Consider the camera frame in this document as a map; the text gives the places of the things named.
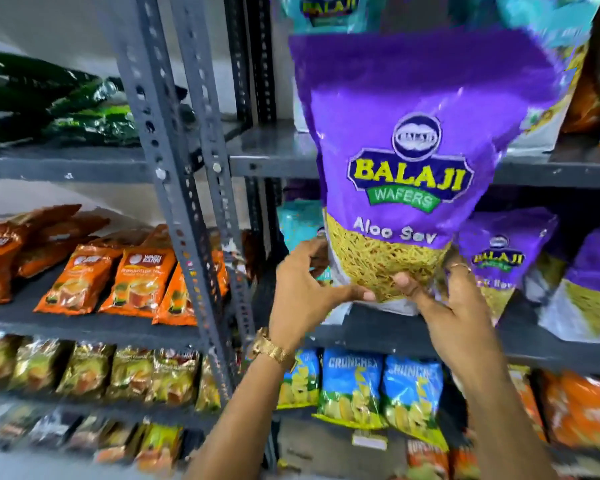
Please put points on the teal snack packet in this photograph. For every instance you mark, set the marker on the teal snack packet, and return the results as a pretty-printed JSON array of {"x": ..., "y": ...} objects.
[
  {"x": 330, "y": 12},
  {"x": 300, "y": 222},
  {"x": 550, "y": 24}
]

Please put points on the row of yellow-green snack packets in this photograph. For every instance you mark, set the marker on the row of yellow-green snack packets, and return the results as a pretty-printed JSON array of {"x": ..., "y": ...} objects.
[{"x": 87, "y": 369}]

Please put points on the person's right forearm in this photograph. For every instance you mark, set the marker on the person's right forearm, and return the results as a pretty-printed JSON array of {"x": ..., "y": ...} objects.
[{"x": 505, "y": 424}]

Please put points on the gold wrist watch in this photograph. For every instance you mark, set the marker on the gold wrist watch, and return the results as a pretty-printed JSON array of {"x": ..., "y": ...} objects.
[{"x": 271, "y": 348}]

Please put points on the orange chips packet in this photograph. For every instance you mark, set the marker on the orange chips packet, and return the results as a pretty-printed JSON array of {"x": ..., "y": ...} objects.
[
  {"x": 526, "y": 394},
  {"x": 582, "y": 409}
]

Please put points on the row of dark small packets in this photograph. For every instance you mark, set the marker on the row of dark small packets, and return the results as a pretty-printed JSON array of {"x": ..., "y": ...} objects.
[{"x": 80, "y": 434}]

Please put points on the grey slotted metal shelving rack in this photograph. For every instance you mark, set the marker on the grey slotted metal shelving rack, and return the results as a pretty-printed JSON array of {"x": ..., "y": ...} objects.
[
  {"x": 272, "y": 149},
  {"x": 150, "y": 119}
]

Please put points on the person's right thumb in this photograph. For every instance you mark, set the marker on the person's right thumb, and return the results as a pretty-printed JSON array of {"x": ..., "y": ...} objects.
[{"x": 411, "y": 289}]

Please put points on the row of orange tea packets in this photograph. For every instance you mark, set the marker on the row of orange tea packets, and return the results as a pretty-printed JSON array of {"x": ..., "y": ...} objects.
[{"x": 80, "y": 274}]

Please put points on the person's left forearm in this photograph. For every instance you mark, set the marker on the person's left forearm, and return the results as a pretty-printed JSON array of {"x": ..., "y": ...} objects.
[{"x": 240, "y": 419}]

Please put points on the large purple snack packet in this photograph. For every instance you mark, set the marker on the large purple snack packet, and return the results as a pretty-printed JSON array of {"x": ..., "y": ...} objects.
[{"x": 410, "y": 159}]

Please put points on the person's left hand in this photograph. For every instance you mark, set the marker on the person's left hand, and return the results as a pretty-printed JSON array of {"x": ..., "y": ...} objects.
[{"x": 297, "y": 294}]

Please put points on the pile of dark green packets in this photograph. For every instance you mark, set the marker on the pile of dark green packets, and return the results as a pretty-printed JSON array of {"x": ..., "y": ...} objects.
[{"x": 55, "y": 107}]

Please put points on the orange snack packet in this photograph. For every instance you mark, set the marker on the orange snack packet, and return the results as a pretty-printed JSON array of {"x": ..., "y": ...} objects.
[{"x": 595, "y": 84}]

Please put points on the person's left thumb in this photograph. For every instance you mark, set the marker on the person's left thumb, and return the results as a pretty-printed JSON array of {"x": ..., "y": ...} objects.
[{"x": 352, "y": 294}]

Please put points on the blue chips packet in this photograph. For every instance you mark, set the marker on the blue chips packet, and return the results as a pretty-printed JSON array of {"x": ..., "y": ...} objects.
[
  {"x": 351, "y": 387},
  {"x": 414, "y": 399},
  {"x": 300, "y": 382}
]

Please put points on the white shelf price label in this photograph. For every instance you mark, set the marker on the white shelf price label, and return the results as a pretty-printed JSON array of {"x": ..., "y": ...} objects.
[{"x": 370, "y": 441}]

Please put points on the person's right hand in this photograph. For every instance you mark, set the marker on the person's right hand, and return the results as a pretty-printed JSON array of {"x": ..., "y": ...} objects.
[{"x": 460, "y": 324}]

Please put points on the red snack packet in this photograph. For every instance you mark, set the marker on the red snack packet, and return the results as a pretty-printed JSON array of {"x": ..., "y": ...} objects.
[{"x": 427, "y": 462}]

